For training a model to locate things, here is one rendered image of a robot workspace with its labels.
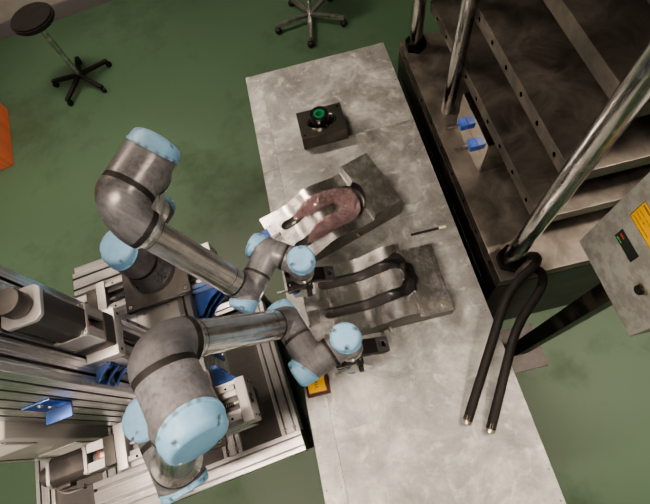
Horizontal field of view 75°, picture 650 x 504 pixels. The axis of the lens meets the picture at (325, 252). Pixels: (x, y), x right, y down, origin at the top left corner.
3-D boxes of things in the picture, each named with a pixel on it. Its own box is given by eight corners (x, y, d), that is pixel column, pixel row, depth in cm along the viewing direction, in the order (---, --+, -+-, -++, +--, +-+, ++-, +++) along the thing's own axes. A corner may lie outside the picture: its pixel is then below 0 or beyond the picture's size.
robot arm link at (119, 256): (113, 272, 134) (86, 256, 122) (134, 236, 139) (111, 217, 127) (144, 284, 132) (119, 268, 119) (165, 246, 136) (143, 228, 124)
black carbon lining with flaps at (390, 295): (326, 322, 147) (323, 315, 139) (317, 280, 154) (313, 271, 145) (423, 298, 147) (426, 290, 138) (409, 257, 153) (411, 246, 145)
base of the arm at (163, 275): (135, 300, 141) (118, 291, 132) (129, 261, 147) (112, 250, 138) (178, 284, 141) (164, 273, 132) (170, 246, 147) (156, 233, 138)
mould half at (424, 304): (315, 347, 151) (310, 339, 139) (302, 281, 162) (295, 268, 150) (452, 313, 150) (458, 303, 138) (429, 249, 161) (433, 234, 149)
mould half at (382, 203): (291, 276, 163) (285, 265, 153) (262, 225, 174) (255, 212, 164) (400, 213, 168) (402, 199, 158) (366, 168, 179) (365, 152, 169)
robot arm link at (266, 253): (236, 262, 112) (275, 277, 112) (254, 226, 116) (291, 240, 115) (240, 270, 120) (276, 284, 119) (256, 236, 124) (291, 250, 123)
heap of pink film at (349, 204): (311, 248, 161) (308, 239, 153) (290, 213, 168) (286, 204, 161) (369, 215, 163) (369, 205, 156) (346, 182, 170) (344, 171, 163)
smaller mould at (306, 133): (304, 149, 187) (302, 139, 180) (298, 124, 193) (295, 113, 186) (348, 138, 186) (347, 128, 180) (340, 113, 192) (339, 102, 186)
